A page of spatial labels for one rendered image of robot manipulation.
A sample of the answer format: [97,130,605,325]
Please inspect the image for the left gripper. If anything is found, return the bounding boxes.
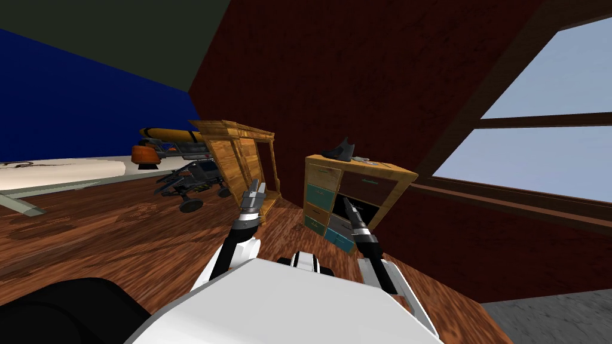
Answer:
[239,179,268,216]

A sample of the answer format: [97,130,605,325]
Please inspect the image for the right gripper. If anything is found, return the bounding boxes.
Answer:
[341,196,369,232]

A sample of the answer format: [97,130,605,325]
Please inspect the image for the wooden dresser with coloured drawers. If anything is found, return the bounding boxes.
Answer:
[302,137,420,255]

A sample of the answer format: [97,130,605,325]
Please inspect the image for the light wooden wardrobe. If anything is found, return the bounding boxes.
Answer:
[188,119,283,217]

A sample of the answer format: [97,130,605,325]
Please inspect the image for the black wheeled cart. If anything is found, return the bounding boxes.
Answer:
[153,159,233,214]

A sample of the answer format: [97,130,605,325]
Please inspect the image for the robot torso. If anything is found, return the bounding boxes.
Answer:
[123,250,443,344]

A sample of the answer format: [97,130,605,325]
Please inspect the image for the white bed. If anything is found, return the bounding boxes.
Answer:
[0,157,128,217]

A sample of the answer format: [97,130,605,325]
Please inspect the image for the large window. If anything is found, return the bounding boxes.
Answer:
[432,16,612,204]

